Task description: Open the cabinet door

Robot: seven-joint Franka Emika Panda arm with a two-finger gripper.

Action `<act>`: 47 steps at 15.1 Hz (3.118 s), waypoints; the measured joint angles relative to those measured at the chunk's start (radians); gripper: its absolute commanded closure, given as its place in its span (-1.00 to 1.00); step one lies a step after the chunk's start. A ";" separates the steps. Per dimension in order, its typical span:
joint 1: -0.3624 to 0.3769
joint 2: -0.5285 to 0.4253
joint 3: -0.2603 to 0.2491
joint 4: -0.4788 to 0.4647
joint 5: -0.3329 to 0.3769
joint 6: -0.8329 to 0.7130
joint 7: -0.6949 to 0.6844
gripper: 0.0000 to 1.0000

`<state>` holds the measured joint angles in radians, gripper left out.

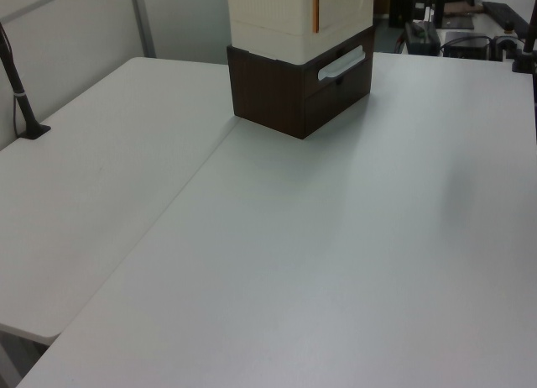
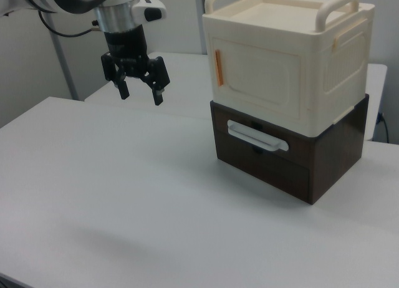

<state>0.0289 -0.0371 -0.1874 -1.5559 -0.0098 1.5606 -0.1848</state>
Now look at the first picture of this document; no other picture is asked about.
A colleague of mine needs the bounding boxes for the black clamp stand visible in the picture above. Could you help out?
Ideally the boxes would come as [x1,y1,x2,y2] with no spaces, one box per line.
[508,0,537,74]

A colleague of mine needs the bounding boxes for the white drawer handle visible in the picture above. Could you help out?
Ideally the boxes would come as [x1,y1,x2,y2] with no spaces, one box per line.
[317,45,368,81]

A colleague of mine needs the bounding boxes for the cream plastic cabinet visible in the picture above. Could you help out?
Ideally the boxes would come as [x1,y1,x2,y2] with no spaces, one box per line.
[226,0,376,66]

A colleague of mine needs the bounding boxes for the cream cabinet door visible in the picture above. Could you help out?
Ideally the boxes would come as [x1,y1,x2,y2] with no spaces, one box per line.
[309,0,376,34]

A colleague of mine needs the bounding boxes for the black device with green part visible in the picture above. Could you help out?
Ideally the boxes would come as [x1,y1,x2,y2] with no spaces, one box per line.
[404,21,442,55]

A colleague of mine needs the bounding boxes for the black box device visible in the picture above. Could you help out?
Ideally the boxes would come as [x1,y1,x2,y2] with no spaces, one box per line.
[441,31,493,61]

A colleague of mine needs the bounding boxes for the dark brown wooden drawer box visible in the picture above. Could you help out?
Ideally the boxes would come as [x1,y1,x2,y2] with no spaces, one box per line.
[226,25,376,141]

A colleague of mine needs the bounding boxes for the black camera stand pole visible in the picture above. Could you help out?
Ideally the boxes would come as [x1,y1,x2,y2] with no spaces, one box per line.
[0,20,52,140]

